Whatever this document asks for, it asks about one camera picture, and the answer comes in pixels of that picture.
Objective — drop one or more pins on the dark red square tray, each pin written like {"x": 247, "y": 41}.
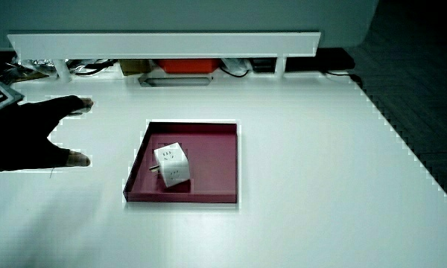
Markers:
{"x": 212, "y": 164}

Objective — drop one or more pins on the crumpled silver foil packaging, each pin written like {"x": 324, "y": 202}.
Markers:
{"x": 30, "y": 67}

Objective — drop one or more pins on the brown cardboard box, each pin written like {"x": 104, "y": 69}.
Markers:
{"x": 134, "y": 66}

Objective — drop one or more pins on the white plastic bag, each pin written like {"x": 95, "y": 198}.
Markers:
{"x": 236, "y": 65}

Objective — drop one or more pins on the orange box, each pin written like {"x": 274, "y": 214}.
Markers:
{"x": 188, "y": 65}

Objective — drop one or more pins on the white desk shelf riser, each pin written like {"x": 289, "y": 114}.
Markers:
{"x": 164, "y": 44}

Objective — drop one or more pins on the small black box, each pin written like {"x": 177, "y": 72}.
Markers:
{"x": 262, "y": 64}

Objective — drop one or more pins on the person's left hand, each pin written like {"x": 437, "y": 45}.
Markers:
{"x": 18, "y": 137}

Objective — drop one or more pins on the white cube socket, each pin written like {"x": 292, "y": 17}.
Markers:
{"x": 173, "y": 165}

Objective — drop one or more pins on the grey flat tray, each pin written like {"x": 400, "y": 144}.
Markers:
{"x": 175, "y": 81}

